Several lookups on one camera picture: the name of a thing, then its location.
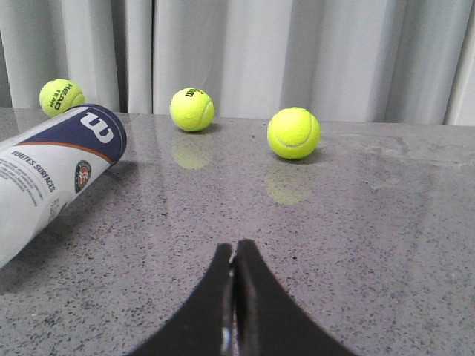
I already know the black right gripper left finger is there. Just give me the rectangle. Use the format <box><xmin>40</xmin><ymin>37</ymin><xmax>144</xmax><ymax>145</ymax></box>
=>
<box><xmin>130</xmin><ymin>244</ymin><xmax>234</xmax><ymax>355</ymax></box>

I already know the plain yellow tennis ball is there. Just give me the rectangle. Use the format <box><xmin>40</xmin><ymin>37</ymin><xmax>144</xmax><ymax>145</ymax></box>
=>
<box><xmin>267</xmin><ymin>107</ymin><xmax>321</xmax><ymax>160</ymax></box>

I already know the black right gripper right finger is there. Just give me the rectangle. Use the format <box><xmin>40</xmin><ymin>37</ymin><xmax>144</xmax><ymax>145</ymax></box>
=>
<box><xmin>233</xmin><ymin>240</ymin><xmax>354</xmax><ymax>355</ymax></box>

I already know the Wilson logo tennis ball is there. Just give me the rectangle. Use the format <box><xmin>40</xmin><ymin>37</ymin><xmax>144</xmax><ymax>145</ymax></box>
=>
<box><xmin>169</xmin><ymin>88</ymin><xmax>214</xmax><ymax>132</ymax></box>

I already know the Head Team tennis ball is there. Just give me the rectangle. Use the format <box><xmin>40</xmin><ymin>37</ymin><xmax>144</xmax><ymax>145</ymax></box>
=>
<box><xmin>39</xmin><ymin>79</ymin><xmax>85</xmax><ymax>117</ymax></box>

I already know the white blue tennis ball can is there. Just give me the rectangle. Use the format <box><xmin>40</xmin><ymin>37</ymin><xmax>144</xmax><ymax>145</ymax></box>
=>
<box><xmin>1</xmin><ymin>105</ymin><xmax>127</xmax><ymax>266</ymax></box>

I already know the grey curtain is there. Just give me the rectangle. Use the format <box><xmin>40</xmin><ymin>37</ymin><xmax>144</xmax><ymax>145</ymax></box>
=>
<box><xmin>1</xmin><ymin>1</ymin><xmax>474</xmax><ymax>125</ymax></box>

